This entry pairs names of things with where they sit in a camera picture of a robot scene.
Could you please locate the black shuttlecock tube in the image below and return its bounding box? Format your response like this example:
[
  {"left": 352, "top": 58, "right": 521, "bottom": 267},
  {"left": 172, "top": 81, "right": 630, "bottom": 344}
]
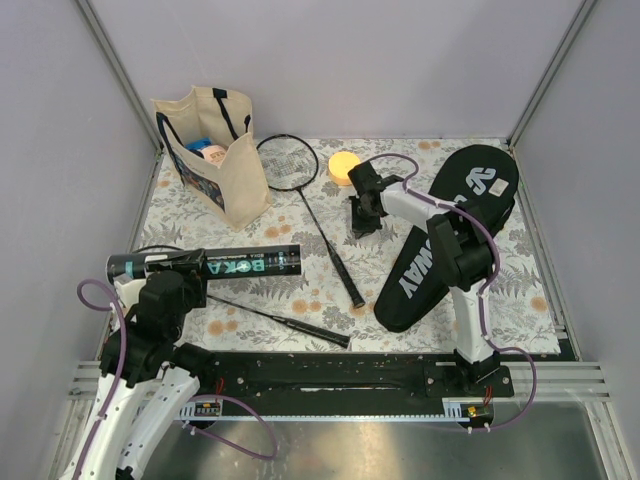
[{"left": 106, "top": 245, "right": 302, "bottom": 282}]

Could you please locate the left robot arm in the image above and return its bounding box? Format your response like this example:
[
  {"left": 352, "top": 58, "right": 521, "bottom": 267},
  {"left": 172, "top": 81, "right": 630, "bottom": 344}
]
[{"left": 63, "top": 250, "right": 217, "bottom": 479}]

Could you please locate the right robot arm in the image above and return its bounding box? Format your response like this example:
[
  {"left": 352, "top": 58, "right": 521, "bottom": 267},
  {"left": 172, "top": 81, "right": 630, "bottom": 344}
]
[{"left": 348, "top": 161, "right": 500, "bottom": 396}]

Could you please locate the black badminton racket upper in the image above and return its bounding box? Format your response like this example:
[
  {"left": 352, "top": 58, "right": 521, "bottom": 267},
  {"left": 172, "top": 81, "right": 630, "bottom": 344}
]
[{"left": 256, "top": 132, "right": 368, "bottom": 308}]

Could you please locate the black badminton racket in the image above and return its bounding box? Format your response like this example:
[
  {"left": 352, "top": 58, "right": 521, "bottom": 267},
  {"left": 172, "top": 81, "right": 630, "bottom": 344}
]
[
  {"left": 129, "top": 244, "right": 352, "bottom": 350},
  {"left": 256, "top": 132, "right": 368, "bottom": 308}
]

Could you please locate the black badminton racket lower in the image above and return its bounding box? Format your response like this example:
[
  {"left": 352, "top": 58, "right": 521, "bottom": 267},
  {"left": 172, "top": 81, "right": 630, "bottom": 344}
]
[{"left": 129, "top": 244, "right": 352, "bottom": 350}]

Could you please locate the yellow grip tape roll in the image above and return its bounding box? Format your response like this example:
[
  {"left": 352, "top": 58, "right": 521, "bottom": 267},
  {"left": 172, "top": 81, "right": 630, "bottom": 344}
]
[{"left": 328, "top": 151, "right": 361, "bottom": 187}]

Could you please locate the floral table mat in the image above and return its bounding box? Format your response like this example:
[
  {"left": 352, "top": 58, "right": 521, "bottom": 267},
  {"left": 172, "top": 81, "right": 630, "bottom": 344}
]
[{"left": 136, "top": 138, "right": 560, "bottom": 356}]

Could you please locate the black racket cover bag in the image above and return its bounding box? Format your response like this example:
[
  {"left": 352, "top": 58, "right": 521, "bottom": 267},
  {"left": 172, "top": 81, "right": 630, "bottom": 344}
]
[{"left": 374, "top": 144, "right": 519, "bottom": 333}]

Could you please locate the blue pink item in bag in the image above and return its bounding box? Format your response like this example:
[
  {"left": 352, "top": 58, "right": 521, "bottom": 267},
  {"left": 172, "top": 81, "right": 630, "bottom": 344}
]
[{"left": 186, "top": 137, "right": 227, "bottom": 165}]

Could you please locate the beige canvas tote bag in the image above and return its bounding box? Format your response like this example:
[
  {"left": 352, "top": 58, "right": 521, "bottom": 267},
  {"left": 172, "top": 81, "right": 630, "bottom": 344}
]
[{"left": 153, "top": 86, "right": 272, "bottom": 232}]

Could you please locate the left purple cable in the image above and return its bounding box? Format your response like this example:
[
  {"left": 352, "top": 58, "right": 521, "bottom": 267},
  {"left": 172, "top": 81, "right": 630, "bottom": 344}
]
[{"left": 69, "top": 279, "right": 279, "bottom": 480}]

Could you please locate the purple cable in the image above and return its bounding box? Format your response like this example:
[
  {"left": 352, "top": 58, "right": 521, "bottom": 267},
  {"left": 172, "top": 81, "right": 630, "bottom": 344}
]
[
  {"left": 69, "top": 279, "right": 279, "bottom": 480},
  {"left": 362, "top": 153, "right": 539, "bottom": 436}
]

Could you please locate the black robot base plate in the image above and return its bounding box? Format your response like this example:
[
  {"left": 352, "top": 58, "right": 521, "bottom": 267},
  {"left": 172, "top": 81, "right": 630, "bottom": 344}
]
[{"left": 170, "top": 345, "right": 514, "bottom": 417}]

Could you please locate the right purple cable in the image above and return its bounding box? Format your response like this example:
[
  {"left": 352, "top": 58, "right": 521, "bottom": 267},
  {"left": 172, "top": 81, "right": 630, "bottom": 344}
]
[{"left": 362, "top": 153, "right": 539, "bottom": 436}]

